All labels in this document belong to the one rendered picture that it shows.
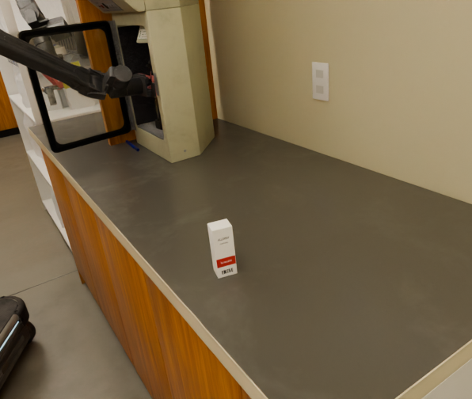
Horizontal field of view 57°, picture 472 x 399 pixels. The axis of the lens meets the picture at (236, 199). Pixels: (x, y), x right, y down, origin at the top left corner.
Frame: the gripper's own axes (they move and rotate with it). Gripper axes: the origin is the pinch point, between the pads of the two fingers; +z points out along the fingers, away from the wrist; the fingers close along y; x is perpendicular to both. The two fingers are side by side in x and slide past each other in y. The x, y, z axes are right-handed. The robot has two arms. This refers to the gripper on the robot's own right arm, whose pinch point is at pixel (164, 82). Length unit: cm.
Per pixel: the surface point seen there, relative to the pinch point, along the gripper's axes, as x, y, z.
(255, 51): -7.6, -8.5, 33.8
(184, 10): -22.4, -13.8, 3.2
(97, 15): -22.6, 21.0, -13.0
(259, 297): 26, -91, -28
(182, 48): -11.7, -16.3, -0.1
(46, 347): 121, 46, -55
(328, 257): 25, -90, -10
